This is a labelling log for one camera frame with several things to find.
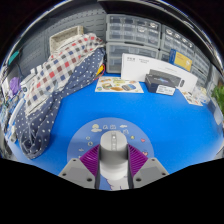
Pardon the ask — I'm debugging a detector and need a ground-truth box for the white tissue box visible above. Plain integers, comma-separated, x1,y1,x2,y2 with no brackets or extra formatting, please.
196,85,213,104

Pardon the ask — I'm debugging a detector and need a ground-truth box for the red blue checked cloth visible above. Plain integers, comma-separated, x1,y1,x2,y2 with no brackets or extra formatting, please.
24,32,106,118

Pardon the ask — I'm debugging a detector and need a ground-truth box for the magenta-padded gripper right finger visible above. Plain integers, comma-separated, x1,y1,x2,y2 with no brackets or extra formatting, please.
127,143,170,190

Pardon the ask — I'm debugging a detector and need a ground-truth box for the green plant in white pot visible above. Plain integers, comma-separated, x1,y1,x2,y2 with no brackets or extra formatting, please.
210,83,224,116

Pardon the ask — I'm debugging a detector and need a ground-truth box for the yellow and blue box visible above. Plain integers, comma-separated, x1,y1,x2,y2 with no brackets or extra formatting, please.
168,48,193,73

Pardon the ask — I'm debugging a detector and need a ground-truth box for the small yellow object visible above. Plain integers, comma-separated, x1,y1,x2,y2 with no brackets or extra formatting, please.
95,63,106,81

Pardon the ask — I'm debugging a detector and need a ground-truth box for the white computer mouse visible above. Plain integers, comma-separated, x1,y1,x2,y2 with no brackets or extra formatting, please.
99,131,130,183

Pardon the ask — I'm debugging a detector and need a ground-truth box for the grey drawer cabinet stack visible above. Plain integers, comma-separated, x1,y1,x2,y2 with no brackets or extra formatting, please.
192,46,214,88
159,24,198,64
105,13,162,74

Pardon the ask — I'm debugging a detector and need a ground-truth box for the small black box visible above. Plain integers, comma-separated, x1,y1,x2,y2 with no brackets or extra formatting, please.
144,73,177,97

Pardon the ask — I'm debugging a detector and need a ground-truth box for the long white keyboard box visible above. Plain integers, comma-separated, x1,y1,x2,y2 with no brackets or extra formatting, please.
120,52,199,94

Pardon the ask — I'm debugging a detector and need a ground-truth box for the navy white-dotted cloth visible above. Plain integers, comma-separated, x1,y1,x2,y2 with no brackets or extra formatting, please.
14,47,107,160

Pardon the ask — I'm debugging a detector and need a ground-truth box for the white woven basket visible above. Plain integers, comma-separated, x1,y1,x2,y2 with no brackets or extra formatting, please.
49,25,85,52

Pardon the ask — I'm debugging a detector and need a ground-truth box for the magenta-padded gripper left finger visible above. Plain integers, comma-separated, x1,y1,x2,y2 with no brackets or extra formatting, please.
58,143,102,190

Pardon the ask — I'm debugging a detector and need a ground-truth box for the teal object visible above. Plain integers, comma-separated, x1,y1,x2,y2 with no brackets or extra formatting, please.
8,50,20,66

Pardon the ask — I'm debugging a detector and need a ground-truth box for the printed sticker sheet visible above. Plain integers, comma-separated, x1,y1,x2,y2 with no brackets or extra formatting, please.
94,75,145,94
181,89,205,107

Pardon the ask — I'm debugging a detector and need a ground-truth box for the purple object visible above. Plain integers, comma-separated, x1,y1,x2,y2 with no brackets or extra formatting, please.
8,76,22,96

